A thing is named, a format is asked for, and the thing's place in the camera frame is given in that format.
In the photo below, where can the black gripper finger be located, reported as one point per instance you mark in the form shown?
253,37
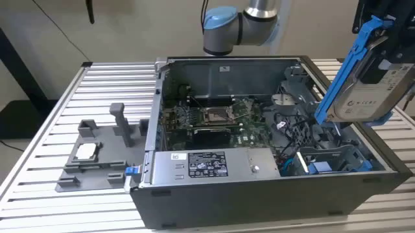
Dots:
374,74

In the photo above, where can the hard disk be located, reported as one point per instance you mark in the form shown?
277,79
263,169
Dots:
357,102
320,168

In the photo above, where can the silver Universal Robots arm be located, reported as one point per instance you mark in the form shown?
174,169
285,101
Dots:
223,36

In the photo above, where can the gray metal drive cage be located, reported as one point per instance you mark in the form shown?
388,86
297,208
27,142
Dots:
292,97

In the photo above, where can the black perforated plastic panel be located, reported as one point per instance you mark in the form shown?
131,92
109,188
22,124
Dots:
300,133

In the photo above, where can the green motherboard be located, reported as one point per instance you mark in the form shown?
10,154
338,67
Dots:
253,136

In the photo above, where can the CPU socket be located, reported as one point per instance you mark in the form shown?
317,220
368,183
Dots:
215,115

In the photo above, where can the black graphics card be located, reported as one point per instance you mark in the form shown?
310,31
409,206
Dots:
211,137

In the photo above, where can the black open PC case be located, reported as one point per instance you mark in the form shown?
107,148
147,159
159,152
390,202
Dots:
243,206

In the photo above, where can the silver power supply unit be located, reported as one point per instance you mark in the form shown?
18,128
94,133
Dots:
169,170

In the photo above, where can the blue case latch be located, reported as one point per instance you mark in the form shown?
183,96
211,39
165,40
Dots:
130,170

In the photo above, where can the gray parts rack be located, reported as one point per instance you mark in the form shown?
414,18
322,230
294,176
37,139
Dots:
107,136

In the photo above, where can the silver CPU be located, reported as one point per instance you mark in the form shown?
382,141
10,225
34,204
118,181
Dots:
86,151

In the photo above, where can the black stand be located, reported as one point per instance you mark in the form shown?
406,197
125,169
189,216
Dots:
19,72

